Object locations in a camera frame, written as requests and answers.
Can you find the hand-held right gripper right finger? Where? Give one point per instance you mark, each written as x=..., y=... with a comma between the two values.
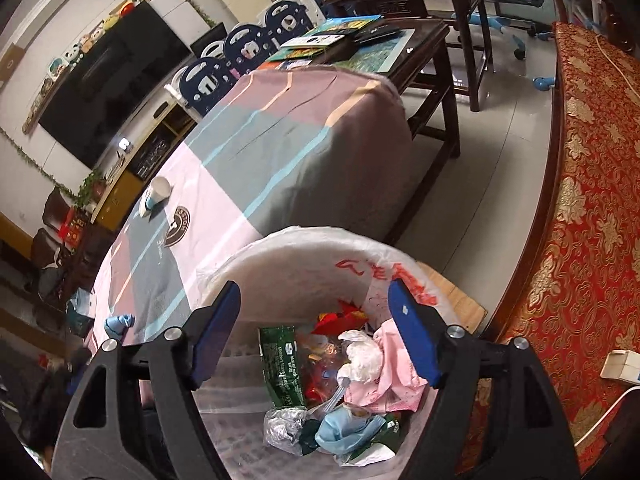
x=415, y=330

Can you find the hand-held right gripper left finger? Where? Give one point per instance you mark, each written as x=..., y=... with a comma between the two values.
x=217, y=335

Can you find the dark green snack packet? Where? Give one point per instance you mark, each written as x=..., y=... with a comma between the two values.
x=282, y=365

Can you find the red snack packet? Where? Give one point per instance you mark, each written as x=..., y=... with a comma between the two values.
x=342, y=317

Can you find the clear plastic wrapper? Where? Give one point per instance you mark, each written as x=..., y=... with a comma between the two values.
x=320, y=365

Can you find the white trash bin with liner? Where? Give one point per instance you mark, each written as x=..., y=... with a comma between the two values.
x=300, y=270

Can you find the silver foil wrapper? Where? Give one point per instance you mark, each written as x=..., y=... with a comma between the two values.
x=285, y=425

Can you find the blue face mask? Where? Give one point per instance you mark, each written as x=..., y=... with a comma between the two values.
x=345, y=430

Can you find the dark green paper bag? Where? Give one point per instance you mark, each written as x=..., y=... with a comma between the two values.
x=82, y=307

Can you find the blue crumpled cloth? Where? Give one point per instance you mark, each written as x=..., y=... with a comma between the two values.
x=119, y=325

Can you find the wooden armchair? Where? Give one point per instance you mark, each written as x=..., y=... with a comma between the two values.
x=42, y=260
x=57, y=205

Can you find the blue white paper cup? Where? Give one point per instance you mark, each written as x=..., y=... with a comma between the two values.
x=152, y=195

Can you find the red gift box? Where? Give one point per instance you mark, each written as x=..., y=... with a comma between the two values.
x=76, y=227

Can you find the wooden television cabinet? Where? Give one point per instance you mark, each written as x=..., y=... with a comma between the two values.
x=120, y=195

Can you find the black audio receiver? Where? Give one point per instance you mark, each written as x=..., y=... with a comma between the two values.
x=150, y=157

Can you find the potted plant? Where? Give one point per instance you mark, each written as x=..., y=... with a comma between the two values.
x=92, y=187

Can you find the plaid tablecloth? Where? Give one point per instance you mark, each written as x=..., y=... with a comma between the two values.
x=280, y=140

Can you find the small white clock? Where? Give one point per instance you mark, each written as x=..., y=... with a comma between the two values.
x=124, y=145

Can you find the red gold sofa cushion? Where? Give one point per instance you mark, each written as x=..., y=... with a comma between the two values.
x=590, y=210

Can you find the dark wooden coffee table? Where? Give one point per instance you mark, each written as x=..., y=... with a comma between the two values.
x=435, y=60

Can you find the flat screen television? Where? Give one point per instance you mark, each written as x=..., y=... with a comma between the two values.
x=110, y=80

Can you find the blue floor toy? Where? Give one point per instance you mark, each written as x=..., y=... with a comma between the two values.
x=544, y=83

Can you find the black monitor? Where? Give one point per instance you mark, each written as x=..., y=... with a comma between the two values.
x=210, y=40

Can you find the pile of picture books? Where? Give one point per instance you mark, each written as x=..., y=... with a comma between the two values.
x=345, y=30

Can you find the row of plush toys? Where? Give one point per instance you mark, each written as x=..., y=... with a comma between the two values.
x=90, y=40

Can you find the dark wooden side table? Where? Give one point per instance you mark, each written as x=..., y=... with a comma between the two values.
x=400, y=2

